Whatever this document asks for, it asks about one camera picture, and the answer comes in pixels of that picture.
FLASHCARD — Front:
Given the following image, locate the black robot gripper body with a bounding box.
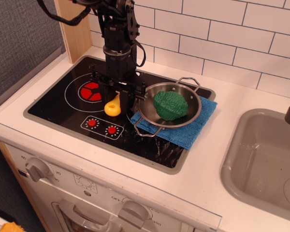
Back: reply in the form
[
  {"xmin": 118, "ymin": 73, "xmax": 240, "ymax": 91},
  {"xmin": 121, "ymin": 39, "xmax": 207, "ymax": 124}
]
[{"xmin": 89, "ymin": 45, "xmax": 147, "ymax": 100}]

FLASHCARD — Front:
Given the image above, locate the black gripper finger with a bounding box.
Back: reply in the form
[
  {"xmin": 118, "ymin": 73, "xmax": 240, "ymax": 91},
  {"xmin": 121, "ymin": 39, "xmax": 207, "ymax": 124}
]
[
  {"xmin": 119, "ymin": 90, "xmax": 135, "ymax": 111},
  {"xmin": 98, "ymin": 82, "xmax": 115, "ymax": 103}
]

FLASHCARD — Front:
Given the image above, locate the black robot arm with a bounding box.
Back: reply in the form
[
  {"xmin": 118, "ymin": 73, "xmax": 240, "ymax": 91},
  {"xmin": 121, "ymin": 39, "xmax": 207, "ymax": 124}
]
[{"xmin": 77, "ymin": 0, "xmax": 146, "ymax": 114}]

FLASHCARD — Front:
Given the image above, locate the right red stove knob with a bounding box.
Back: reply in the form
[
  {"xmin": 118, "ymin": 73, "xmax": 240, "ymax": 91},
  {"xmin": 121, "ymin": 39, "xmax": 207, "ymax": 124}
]
[{"xmin": 107, "ymin": 127, "xmax": 117, "ymax": 135}]

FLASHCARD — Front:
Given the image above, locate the red stove knob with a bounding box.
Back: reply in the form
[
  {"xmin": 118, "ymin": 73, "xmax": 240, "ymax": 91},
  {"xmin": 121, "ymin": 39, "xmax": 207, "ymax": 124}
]
[
  {"xmin": 87, "ymin": 119, "xmax": 97, "ymax": 127},
  {"xmin": 107, "ymin": 127, "xmax": 117, "ymax": 135}
]

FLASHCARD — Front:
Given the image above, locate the left red stove knob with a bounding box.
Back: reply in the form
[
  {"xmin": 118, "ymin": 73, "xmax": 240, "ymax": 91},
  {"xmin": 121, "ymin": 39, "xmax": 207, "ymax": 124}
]
[{"xmin": 87, "ymin": 119, "xmax": 97, "ymax": 127}]

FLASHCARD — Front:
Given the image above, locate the black toy stove top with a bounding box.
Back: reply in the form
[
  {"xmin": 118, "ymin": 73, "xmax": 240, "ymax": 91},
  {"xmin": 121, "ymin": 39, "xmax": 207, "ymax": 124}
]
[{"xmin": 24, "ymin": 56, "xmax": 216, "ymax": 174}]

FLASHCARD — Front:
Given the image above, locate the green toy vegetable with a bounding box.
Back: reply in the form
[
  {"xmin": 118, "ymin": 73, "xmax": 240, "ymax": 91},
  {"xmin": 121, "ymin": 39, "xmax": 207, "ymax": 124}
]
[{"xmin": 153, "ymin": 91, "xmax": 188, "ymax": 121}]

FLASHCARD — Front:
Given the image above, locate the blue folded cloth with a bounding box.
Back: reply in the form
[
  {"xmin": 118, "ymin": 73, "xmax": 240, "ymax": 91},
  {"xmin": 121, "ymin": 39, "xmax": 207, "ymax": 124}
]
[{"xmin": 130, "ymin": 97, "xmax": 217, "ymax": 150}]

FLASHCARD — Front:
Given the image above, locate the grey timer dial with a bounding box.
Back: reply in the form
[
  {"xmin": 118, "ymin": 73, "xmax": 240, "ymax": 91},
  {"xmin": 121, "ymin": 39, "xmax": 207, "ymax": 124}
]
[{"xmin": 25, "ymin": 157, "xmax": 50, "ymax": 182}]

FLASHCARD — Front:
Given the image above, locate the grey oven temperature dial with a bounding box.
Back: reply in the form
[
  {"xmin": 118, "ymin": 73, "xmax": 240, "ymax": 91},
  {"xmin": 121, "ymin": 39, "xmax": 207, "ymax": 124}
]
[{"xmin": 118, "ymin": 201, "xmax": 149, "ymax": 229}]

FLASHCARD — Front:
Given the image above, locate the grey toy sink basin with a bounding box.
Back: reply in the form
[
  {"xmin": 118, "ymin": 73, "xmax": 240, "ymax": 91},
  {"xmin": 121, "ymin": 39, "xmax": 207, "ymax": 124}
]
[{"xmin": 221, "ymin": 109, "xmax": 290, "ymax": 221}]

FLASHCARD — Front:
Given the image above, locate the orange toy at corner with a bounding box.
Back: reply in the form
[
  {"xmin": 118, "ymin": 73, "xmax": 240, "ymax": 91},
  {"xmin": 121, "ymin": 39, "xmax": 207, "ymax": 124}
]
[{"xmin": 0, "ymin": 222, "xmax": 24, "ymax": 232}]

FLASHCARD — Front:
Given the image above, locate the steel two-handled pan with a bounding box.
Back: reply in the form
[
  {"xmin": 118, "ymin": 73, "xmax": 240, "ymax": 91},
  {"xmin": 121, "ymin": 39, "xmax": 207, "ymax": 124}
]
[{"xmin": 134, "ymin": 77, "xmax": 202, "ymax": 137}]

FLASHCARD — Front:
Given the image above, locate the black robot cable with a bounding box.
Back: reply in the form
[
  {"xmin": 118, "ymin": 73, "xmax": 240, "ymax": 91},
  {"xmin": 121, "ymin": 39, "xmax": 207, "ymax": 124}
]
[{"xmin": 36, "ymin": 0, "xmax": 91, "ymax": 26}]

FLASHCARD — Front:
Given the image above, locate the grey oven door handle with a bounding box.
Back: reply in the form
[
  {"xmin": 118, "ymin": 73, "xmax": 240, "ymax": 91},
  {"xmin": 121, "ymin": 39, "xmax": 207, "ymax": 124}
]
[{"xmin": 54, "ymin": 199, "xmax": 121, "ymax": 232}]

